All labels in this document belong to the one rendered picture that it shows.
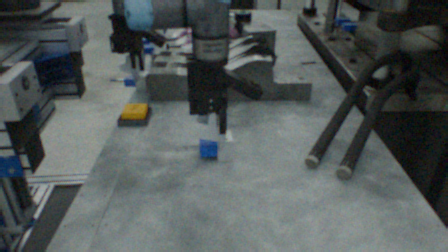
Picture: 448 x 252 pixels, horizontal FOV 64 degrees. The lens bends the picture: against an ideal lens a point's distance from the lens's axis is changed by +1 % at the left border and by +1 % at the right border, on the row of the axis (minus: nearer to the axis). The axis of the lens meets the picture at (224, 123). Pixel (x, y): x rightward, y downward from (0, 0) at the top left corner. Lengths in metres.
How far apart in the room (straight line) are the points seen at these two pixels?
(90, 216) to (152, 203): 0.12
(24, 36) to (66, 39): 0.13
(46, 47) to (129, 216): 0.80
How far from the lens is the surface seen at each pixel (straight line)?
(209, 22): 0.68
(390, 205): 0.78
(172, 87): 1.11
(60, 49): 1.35
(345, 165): 0.81
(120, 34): 1.17
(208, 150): 0.81
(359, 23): 1.69
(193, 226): 0.67
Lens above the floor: 1.28
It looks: 29 degrees down
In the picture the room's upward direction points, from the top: straight up
